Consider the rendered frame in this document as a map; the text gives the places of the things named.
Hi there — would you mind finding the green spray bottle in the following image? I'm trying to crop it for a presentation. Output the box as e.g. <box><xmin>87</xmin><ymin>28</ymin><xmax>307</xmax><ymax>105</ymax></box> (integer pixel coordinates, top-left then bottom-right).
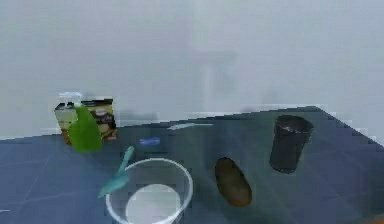
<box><xmin>59</xmin><ymin>91</ymin><xmax>104</xmax><ymax>154</ymax></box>

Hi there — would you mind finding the clear glass bowl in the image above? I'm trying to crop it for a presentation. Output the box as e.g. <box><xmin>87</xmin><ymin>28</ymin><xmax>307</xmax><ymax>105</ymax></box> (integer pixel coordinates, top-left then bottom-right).
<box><xmin>105</xmin><ymin>158</ymin><xmax>194</xmax><ymax>224</ymax></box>

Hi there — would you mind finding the brown food box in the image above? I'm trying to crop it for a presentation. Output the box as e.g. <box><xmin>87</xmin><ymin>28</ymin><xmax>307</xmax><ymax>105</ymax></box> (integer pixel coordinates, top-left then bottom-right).
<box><xmin>54</xmin><ymin>98</ymin><xmax>119</xmax><ymax>146</ymax></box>

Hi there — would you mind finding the blue credit card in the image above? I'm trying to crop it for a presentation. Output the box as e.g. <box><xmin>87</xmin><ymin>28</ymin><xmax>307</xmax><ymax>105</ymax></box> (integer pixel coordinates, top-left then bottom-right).
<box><xmin>139</xmin><ymin>136</ymin><xmax>161</xmax><ymax>147</ymax></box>

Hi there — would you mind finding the brown potato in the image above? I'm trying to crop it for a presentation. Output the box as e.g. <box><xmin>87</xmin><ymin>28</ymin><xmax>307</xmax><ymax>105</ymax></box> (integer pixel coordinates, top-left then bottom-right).
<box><xmin>214</xmin><ymin>157</ymin><xmax>253</xmax><ymax>208</ymax></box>

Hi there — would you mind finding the black cup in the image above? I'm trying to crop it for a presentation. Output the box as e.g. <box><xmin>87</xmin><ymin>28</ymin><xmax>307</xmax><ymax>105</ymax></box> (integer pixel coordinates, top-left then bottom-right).
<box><xmin>269</xmin><ymin>114</ymin><xmax>315</xmax><ymax>175</ymax></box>

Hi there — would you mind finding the teal spatula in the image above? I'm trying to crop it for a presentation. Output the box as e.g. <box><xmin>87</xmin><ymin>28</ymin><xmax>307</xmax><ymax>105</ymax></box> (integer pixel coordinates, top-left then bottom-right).
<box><xmin>97</xmin><ymin>145</ymin><xmax>135</xmax><ymax>199</ymax></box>

